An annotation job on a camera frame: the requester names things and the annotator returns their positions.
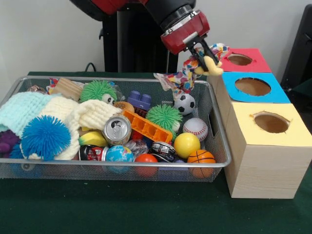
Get mint green cloth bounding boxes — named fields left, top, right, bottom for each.
left=0, top=92, right=61, bottom=134

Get colourful patterned fabric toy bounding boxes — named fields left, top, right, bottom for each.
left=153, top=43, right=231, bottom=95

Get toy soccer ball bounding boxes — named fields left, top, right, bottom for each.
left=173, top=94, right=196, bottom=116

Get yellow ball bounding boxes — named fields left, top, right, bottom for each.
left=174, top=133, right=201, bottom=159

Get pale yellow plush toy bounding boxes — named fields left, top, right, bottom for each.
left=195, top=55, right=224, bottom=76

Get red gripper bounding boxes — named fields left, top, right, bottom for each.
left=160, top=11, right=221, bottom=76

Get black side stand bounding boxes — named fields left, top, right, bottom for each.
left=280, top=3, right=312, bottom=85

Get green spiky ball with eyes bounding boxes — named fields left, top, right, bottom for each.
left=79, top=79, right=118, bottom=105

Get large blue spiky ball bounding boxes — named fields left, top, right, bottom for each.
left=20, top=115, right=72, bottom=161

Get dark green side table cloth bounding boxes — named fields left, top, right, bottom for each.
left=291, top=79, right=312, bottom=98

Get orange toy basketball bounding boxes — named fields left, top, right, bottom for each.
left=187, top=149, right=216, bottom=178

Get wooden box with three holes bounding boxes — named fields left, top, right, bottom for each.
left=207, top=46, right=312, bottom=199

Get long orange toy block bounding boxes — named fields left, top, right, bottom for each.
left=122, top=109, right=174, bottom=143

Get silver mesh bin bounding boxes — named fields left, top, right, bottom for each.
left=0, top=75, right=232, bottom=183

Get white toy baseball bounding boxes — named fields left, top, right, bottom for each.
left=182, top=118, right=209, bottom=142

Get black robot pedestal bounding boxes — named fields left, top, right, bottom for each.
left=98, top=0, right=197, bottom=74

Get cream cloth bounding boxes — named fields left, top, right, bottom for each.
left=19, top=97, right=123, bottom=161

